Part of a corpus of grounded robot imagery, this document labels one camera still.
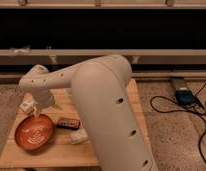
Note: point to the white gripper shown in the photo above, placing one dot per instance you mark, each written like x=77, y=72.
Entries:
x=43, y=99

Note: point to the orange ceramic bowl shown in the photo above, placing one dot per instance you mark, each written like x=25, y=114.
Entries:
x=34, y=132

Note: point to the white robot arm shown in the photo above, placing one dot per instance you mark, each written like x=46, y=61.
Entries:
x=98, y=91

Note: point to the small white box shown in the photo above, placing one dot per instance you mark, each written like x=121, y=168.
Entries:
x=27, y=106

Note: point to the dark rectangular box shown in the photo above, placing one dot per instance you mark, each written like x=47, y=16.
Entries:
x=68, y=123

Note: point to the small white block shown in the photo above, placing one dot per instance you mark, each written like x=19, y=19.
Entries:
x=78, y=136

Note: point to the wooden board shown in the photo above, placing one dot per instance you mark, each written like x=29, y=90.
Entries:
x=58, y=152

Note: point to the blue power adapter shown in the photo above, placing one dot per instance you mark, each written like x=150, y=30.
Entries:
x=184, y=97

